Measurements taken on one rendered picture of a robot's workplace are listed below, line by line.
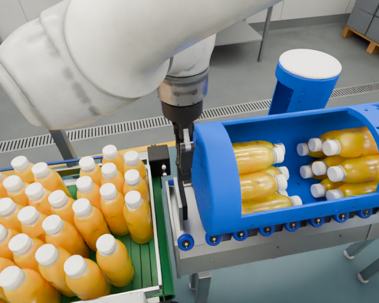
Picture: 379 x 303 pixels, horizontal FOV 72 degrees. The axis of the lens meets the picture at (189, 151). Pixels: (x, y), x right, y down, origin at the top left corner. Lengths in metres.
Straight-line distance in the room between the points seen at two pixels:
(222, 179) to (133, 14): 0.40
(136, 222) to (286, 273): 1.27
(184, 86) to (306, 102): 1.00
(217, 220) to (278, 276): 1.24
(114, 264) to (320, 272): 1.45
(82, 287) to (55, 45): 0.50
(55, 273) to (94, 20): 0.55
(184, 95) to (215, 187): 0.21
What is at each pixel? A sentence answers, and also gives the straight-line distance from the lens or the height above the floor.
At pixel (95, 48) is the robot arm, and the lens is 0.24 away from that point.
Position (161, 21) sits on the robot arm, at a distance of 0.19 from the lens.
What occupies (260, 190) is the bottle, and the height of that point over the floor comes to 1.12.
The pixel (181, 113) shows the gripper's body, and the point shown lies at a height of 1.35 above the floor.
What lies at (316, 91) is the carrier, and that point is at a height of 0.97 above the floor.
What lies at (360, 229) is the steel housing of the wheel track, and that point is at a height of 0.88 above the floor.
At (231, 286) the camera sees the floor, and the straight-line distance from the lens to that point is 1.71.
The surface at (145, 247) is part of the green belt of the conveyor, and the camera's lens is 0.80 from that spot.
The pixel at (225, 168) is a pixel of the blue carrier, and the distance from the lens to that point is 0.55.
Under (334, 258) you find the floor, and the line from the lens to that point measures 1.97.
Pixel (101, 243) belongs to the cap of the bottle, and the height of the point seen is 1.09.
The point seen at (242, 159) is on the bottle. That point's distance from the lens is 0.62.
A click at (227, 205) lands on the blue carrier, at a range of 0.56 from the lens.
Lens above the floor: 1.63
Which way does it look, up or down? 46 degrees down
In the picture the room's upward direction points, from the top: straight up
